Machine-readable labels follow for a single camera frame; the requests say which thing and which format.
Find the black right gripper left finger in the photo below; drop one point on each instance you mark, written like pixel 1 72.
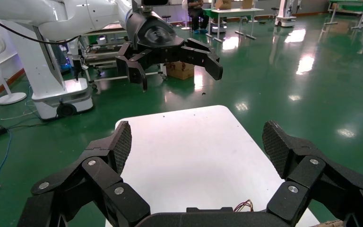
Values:
pixel 112 156

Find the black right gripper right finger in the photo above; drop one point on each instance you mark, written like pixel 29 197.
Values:
pixel 281 150

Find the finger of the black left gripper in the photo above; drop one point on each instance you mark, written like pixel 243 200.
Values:
pixel 134 62
pixel 203 55

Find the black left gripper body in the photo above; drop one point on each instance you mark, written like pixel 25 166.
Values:
pixel 155 34

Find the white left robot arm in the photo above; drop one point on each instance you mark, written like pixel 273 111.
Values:
pixel 75 15

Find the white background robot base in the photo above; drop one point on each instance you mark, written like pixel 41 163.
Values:
pixel 285 18

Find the black round stool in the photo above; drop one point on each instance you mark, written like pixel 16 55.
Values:
pixel 167 17

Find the cardboard box on floor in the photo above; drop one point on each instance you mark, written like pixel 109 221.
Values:
pixel 180 71

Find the metal wheeled cart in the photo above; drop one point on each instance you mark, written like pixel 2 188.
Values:
pixel 103 56

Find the seated person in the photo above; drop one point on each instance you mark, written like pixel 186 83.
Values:
pixel 197 14

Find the white work table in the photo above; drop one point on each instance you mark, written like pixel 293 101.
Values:
pixel 234 12

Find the small cardboard box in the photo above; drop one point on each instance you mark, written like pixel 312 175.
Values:
pixel 223 3
pixel 247 3

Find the white robot body base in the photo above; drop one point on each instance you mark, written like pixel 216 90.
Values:
pixel 48 72

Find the brown cardboard divider box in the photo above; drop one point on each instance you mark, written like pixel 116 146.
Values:
pixel 328 224

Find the white standing fan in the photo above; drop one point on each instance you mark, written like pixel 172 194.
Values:
pixel 11 98

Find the green topped work table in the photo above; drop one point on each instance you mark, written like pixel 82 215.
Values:
pixel 353 4

